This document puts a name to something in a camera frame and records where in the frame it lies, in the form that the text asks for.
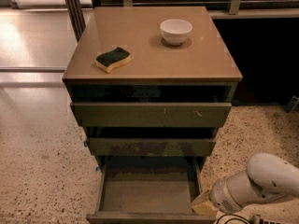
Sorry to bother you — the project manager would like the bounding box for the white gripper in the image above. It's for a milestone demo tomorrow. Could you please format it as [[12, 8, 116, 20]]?
[[192, 171, 275, 217]]

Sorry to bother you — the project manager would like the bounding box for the grey drawer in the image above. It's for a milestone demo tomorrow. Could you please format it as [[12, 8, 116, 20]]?
[[71, 102, 232, 128], [86, 138, 216, 157], [86, 157, 215, 224]]

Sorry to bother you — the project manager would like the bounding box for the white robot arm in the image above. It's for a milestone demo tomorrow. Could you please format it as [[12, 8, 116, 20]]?
[[192, 153, 299, 217]]

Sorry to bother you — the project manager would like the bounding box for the grey drawer cabinet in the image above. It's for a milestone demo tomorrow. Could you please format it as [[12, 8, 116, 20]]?
[[62, 6, 243, 173]]

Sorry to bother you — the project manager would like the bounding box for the power strip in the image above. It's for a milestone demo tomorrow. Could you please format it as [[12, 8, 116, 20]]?
[[250, 215, 284, 224]]

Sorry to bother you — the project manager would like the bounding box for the yellow green sponge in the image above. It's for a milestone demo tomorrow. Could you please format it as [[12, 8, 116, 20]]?
[[96, 47, 131, 74]]

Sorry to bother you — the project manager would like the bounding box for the white ceramic bowl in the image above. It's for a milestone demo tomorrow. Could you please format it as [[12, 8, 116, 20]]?
[[160, 19, 192, 46]]

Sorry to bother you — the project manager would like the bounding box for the black cable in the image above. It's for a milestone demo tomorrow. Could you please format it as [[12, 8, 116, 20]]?
[[215, 213, 252, 224]]

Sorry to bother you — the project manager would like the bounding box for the small grey wall box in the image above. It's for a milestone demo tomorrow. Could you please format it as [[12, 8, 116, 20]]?
[[284, 96, 299, 113]]

